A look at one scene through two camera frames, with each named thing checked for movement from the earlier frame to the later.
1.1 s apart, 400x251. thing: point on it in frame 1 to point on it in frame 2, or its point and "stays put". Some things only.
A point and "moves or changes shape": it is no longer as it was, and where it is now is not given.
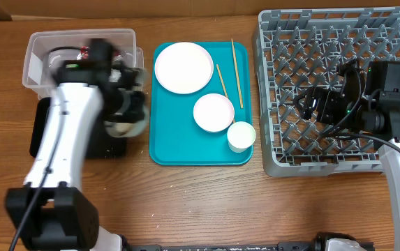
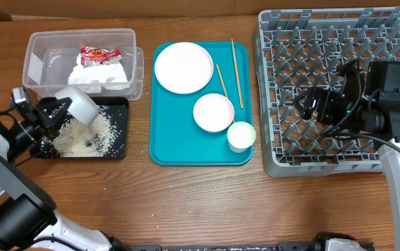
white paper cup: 240,136 stays put
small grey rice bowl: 126,130 moves or changes shape
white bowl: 213,112 stays put
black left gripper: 132,111 to 40,122
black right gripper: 327,100 stays put
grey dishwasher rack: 294,49 stays put
